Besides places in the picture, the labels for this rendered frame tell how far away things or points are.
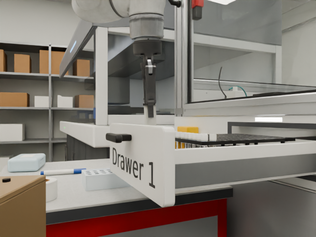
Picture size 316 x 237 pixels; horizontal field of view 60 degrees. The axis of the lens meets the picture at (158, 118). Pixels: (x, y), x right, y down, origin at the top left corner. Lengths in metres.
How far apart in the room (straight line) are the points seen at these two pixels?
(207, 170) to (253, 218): 0.35
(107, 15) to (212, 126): 0.44
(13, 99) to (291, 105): 3.99
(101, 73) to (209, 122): 0.64
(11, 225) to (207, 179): 0.27
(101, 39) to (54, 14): 3.63
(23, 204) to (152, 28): 0.52
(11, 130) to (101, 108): 3.04
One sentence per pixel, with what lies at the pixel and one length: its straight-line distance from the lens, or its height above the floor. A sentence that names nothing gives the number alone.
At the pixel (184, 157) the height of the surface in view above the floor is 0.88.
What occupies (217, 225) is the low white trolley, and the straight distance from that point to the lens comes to 0.78.
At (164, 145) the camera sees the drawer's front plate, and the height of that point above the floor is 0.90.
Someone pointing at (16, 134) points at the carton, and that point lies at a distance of 4.26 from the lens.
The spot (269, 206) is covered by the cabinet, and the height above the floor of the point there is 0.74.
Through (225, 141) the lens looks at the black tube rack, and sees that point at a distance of 0.50.
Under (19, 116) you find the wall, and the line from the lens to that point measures 4.72.
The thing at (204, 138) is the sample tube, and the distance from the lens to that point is 0.47.
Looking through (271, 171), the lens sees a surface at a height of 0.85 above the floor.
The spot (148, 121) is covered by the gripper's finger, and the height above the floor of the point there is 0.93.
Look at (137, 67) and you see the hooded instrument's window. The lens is 1.40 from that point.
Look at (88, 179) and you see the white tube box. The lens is 0.71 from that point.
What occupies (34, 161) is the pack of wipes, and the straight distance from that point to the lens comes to 1.01.
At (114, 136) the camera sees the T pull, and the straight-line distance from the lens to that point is 0.46.
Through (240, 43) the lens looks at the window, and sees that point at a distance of 0.81.
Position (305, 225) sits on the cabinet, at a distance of 0.66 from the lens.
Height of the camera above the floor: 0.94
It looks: level
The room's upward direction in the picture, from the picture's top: straight up
